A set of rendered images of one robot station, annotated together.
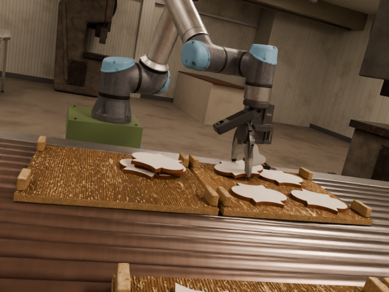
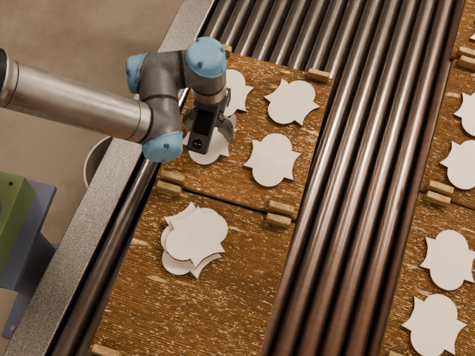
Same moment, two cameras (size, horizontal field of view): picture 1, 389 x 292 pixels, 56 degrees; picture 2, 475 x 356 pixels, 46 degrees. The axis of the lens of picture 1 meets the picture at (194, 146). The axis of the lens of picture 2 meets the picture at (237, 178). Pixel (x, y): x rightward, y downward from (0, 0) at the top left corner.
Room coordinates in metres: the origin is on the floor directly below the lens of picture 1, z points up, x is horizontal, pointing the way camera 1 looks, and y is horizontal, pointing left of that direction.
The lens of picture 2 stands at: (0.65, 0.38, 2.19)
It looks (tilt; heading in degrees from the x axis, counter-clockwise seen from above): 66 degrees down; 300
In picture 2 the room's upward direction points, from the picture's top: 5 degrees clockwise
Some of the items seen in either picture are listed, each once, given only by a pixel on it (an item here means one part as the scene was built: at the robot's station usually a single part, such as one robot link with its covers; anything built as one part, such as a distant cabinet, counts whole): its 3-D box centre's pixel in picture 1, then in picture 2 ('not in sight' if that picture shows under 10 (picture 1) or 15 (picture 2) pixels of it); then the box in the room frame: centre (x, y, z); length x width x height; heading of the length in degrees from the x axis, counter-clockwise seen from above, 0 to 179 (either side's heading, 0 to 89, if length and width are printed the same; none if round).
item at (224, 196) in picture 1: (223, 196); (280, 208); (0.80, -0.09, 0.95); 0.06 x 0.02 x 0.03; 18
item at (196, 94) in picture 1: (206, 97); not in sight; (8.90, -0.05, 0.44); 2.59 x 0.83 x 0.88; 21
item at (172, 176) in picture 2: (193, 160); (172, 176); (1.06, 0.00, 0.95); 0.06 x 0.02 x 0.03; 18
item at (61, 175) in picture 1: (118, 175); (197, 285); (0.86, 0.17, 0.93); 0.41 x 0.35 x 0.02; 108
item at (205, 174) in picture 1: (270, 190); (248, 128); (0.99, -0.23, 0.93); 0.41 x 0.35 x 0.02; 108
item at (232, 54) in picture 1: (231, 61); (156, 79); (1.11, -0.06, 1.25); 0.11 x 0.11 x 0.08; 42
